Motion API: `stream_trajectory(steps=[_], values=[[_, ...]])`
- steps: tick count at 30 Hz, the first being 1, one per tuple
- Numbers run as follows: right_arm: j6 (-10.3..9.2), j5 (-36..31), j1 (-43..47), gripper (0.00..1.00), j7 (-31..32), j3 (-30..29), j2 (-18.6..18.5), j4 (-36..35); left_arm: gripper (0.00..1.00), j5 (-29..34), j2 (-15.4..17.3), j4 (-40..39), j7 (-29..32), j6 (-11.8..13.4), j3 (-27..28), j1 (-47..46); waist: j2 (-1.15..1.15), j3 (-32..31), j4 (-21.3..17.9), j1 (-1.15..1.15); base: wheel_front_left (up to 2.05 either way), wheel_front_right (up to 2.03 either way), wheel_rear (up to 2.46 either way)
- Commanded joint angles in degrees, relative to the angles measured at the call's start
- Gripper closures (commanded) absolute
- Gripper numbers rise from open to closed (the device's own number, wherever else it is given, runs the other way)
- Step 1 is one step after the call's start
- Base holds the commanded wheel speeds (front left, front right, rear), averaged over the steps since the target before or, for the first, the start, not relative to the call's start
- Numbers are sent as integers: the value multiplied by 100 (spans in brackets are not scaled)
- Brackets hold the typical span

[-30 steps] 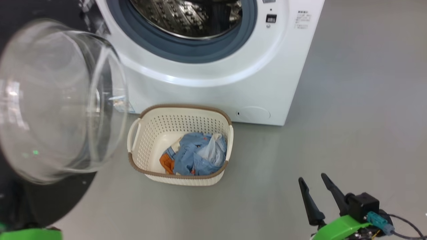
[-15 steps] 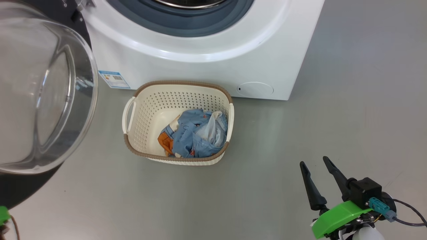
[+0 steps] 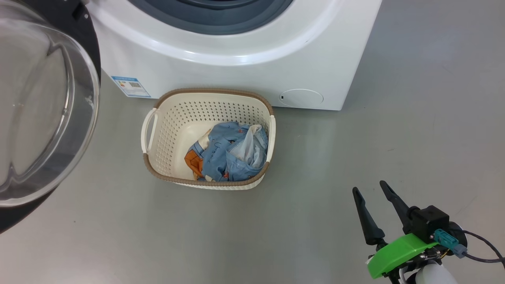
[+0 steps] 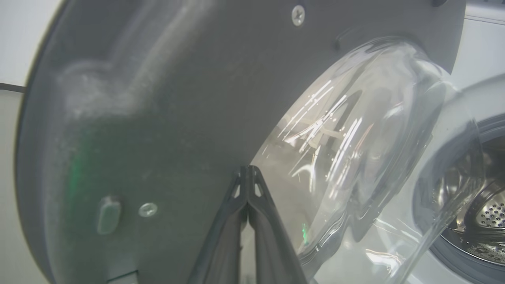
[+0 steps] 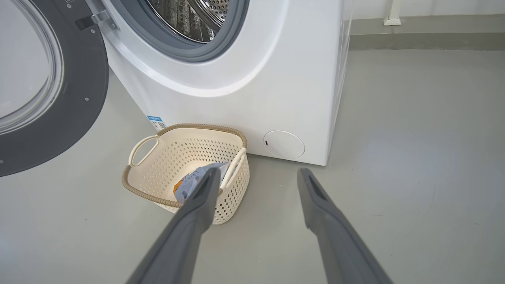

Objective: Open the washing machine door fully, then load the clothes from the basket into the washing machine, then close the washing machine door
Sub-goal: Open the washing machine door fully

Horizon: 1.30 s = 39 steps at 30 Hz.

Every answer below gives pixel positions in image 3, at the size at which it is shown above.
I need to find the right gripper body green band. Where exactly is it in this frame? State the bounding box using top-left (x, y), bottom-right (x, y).
top-left (366, 233), bottom-right (447, 284)

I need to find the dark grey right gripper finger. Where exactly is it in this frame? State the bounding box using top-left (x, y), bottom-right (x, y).
top-left (352, 187), bottom-right (386, 246)
top-left (380, 181), bottom-right (413, 235)

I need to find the white thin garment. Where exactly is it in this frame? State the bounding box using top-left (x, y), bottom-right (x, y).
top-left (228, 124), bottom-right (266, 168)

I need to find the blue garment with orange print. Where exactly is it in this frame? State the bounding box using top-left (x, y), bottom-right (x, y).
top-left (184, 121), bottom-right (269, 183)

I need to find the glass washing machine door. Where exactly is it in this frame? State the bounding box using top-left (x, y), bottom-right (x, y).
top-left (0, 0), bottom-right (102, 234)

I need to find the white front-load washing machine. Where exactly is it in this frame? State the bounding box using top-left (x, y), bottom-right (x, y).
top-left (81, 0), bottom-right (383, 112)

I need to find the round white filter cover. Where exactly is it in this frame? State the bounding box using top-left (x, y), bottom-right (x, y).
top-left (279, 89), bottom-right (324, 107)

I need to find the cream perforated laundry basket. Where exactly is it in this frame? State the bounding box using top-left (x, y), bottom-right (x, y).
top-left (141, 88), bottom-right (277, 191)

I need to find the blue energy label sticker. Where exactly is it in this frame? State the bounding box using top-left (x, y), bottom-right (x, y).
top-left (111, 76), bottom-right (152, 98)

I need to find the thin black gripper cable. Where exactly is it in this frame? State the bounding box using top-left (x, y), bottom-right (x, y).
top-left (462, 230), bottom-right (505, 269)

